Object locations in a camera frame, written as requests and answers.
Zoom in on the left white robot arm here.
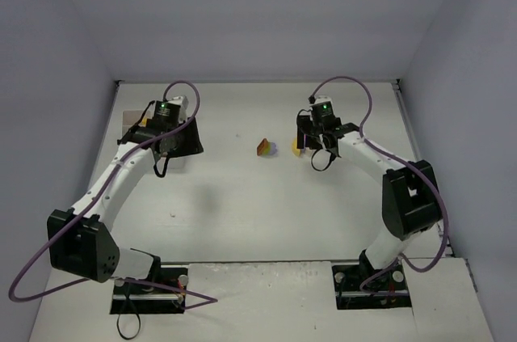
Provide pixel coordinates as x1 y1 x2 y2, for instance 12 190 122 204
47 95 204 283

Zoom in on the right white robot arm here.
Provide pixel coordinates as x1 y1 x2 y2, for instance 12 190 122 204
296 96 443 277

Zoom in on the yellow curved lego brick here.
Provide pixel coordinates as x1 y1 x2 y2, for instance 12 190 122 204
291 139 304 157

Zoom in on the right white compartment tray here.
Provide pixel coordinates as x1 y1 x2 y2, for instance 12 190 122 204
163 157 188 173

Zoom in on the brown sloped lego brick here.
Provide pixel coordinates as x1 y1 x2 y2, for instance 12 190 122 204
256 138 271 156

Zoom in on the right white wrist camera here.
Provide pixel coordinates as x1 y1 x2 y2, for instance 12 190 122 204
309 95 331 106

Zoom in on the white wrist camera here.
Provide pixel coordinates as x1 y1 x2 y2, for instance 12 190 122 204
166 95 189 113
309 95 331 106

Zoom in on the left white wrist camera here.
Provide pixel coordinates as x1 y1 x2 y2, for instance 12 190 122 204
166 95 189 113

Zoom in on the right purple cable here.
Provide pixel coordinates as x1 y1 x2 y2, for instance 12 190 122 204
310 75 450 298

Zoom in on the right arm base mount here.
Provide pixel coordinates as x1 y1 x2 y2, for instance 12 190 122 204
332 264 412 310

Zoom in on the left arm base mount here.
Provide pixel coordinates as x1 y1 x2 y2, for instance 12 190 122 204
110 264 191 315

